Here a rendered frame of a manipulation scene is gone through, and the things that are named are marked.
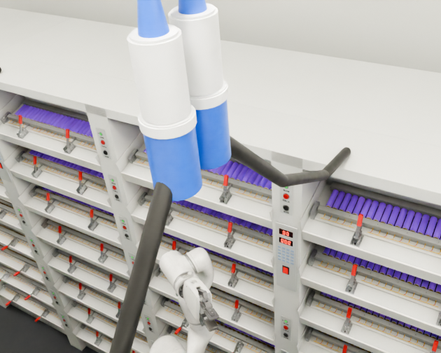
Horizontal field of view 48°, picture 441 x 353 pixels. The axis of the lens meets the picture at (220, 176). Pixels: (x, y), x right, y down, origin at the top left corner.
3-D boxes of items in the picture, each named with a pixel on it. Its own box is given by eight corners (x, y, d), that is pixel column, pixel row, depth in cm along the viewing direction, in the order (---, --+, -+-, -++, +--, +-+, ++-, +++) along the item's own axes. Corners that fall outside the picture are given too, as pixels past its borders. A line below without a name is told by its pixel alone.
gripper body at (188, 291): (199, 270, 158) (215, 291, 149) (198, 295, 162) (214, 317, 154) (177, 277, 155) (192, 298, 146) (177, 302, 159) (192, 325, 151)
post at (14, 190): (81, 351, 303) (-30, 74, 196) (71, 344, 308) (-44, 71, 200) (103, 326, 317) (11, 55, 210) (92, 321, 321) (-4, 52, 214)
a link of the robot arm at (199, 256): (230, 305, 182) (211, 255, 162) (192, 330, 179) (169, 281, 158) (218, 288, 189) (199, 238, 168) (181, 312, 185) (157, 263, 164)
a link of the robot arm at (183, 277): (197, 267, 160) (201, 272, 158) (197, 289, 164) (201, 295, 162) (173, 274, 156) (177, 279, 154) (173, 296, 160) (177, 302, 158)
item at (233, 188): (274, 230, 156) (268, 203, 146) (124, 180, 183) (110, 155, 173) (299, 181, 166) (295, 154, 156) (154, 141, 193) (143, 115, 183)
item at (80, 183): (115, 214, 199) (102, 193, 189) (14, 176, 227) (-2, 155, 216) (143, 176, 209) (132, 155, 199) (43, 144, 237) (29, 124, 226)
